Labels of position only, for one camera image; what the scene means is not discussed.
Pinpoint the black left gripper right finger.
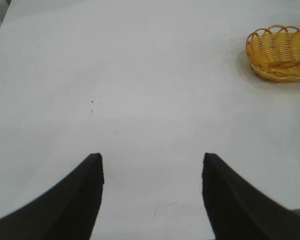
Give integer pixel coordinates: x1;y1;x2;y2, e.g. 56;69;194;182
201;152;300;240

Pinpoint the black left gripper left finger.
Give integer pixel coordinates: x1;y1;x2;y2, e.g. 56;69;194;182
0;152;105;240

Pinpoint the woven yellow wicker basket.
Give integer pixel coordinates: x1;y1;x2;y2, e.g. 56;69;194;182
245;24;300;84

